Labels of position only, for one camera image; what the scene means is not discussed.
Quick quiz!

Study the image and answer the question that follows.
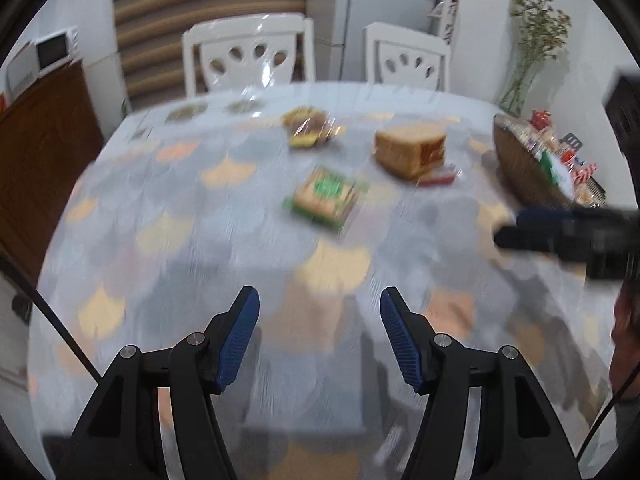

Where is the black cable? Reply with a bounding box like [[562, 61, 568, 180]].
[[0, 250, 103, 386], [575, 350, 640, 466]]

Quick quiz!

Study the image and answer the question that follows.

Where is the person's right hand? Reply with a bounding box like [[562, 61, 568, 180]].
[[609, 287, 640, 403]]

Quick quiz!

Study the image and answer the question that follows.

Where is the orange bread packet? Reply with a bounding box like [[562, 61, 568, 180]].
[[374, 122, 448, 181]]

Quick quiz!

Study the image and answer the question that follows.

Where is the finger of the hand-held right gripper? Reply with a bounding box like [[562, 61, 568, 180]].
[[494, 225, 591, 263], [517, 208, 601, 227]]

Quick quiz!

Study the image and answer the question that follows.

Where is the white microwave oven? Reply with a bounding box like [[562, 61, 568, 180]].
[[4, 27, 81, 98]]

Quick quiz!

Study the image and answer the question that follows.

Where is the brown wooden cabinet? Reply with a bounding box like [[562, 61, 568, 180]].
[[0, 59, 106, 286]]

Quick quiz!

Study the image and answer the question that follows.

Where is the green cracker packet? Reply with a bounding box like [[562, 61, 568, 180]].
[[282, 166, 368, 233]]

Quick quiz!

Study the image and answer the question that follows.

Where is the dried flower bouquet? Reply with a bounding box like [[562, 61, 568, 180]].
[[496, 0, 572, 116]]

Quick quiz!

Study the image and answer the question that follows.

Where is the brown woven basket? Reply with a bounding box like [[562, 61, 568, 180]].
[[492, 112, 608, 208]]

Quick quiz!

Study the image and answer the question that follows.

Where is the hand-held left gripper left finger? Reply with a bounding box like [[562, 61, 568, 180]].
[[70, 285, 261, 480]]

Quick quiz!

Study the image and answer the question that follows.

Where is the white plastic chair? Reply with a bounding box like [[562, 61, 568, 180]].
[[362, 22, 452, 92], [181, 12, 317, 98]]

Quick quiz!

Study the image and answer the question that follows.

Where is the grey refrigerator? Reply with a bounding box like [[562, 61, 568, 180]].
[[330, 0, 443, 83]]

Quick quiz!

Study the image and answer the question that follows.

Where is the dark yellow snack packet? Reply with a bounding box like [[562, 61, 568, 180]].
[[281, 106, 346, 150]]

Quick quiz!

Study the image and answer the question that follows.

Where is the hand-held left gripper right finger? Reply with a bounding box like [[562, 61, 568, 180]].
[[379, 286, 583, 480]]

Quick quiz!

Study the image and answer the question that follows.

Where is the hanging paper calendar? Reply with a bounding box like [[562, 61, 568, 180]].
[[427, 0, 461, 46]]

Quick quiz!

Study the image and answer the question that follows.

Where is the small red snack packet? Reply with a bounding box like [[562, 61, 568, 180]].
[[417, 165, 457, 187]]

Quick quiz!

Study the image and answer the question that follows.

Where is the purple beige snack packet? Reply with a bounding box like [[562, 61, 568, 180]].
[[510, 119, 561, 153], [575, 180, 607, 207]]

